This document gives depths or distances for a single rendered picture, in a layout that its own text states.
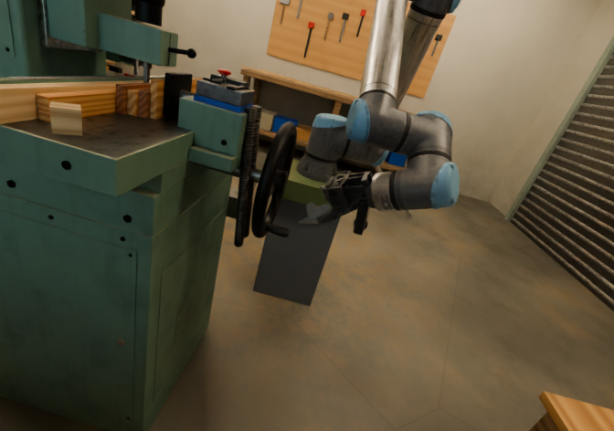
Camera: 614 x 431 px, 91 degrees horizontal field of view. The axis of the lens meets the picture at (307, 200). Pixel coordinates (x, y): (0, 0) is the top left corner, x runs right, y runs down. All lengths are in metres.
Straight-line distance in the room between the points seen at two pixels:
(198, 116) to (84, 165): 0.24
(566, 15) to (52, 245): 4.76
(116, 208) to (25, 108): 0.20
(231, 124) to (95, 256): 0.39
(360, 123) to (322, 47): 3.39
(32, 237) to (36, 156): 0.29
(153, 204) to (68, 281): 0.31
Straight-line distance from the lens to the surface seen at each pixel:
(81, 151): 0.53
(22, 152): 0.60
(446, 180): 0.64
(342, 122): 1.29
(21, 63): 0.87
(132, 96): 0.73
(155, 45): 0.77
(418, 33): 1.15
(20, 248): 0.89
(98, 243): 0.74
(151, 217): 0.64
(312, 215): 0.75
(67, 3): 0.84
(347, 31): 4.04
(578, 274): 3.57
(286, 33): 4.08
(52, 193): 0.75
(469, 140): 4.47
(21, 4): 0.85
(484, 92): 4.43
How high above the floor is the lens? 1.09
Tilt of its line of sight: 24 degrees down
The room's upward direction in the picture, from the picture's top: 16 degrees clockwise
